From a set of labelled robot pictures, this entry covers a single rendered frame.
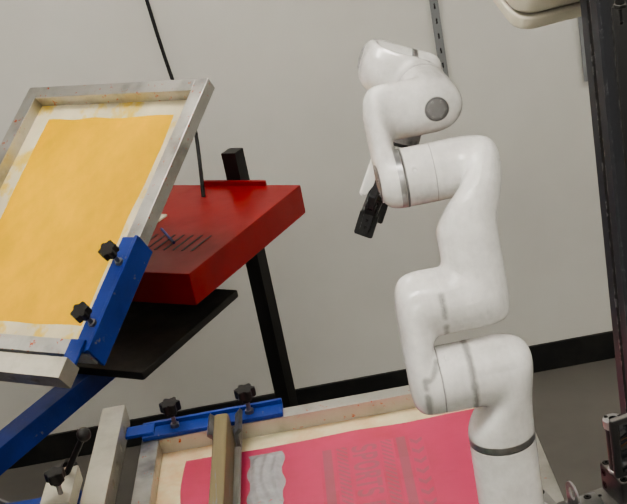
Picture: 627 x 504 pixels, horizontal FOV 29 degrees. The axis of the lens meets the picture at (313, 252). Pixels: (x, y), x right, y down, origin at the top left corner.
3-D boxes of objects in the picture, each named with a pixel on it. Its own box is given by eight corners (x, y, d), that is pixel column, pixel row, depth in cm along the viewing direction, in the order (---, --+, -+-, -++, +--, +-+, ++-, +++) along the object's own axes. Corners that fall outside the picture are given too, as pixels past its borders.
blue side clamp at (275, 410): (287, 425, 255) (281, 397, 253) (288, 437, 251) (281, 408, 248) (150, 450, 256) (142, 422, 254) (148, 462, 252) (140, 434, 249)
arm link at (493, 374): (549, 447, 167) (536, 346, 161) (456, 465, 167) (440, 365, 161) (532, 412, 176) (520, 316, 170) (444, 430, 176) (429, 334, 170)
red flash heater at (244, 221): (180, 215, 375) (171, 180, 371) (307, 217, 353) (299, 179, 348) (59, 302, 327) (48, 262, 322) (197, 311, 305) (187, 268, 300)
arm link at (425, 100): (489, 199, 167) (384, 220, 167) (462, 160, 187) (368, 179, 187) (473, 86, 162) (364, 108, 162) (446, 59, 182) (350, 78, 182)
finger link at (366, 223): (365, 194, 195) (354, 231, 198) (361, 199, 192) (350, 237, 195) (384, 201, 195) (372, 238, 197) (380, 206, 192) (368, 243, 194)
